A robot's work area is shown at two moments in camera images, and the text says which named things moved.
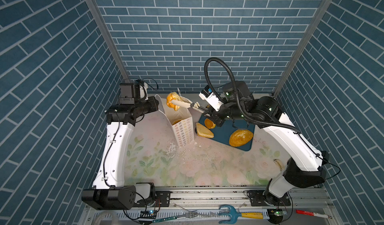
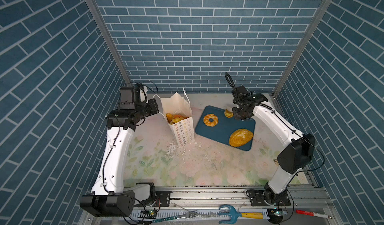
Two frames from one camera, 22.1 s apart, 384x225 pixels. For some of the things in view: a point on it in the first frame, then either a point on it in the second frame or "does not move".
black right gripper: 210,111 to 240,114
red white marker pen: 313,214 does not move
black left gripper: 153,104 does not move
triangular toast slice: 203,131 to 169,117
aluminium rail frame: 307,206 does not move
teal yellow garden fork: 234,215 does not move
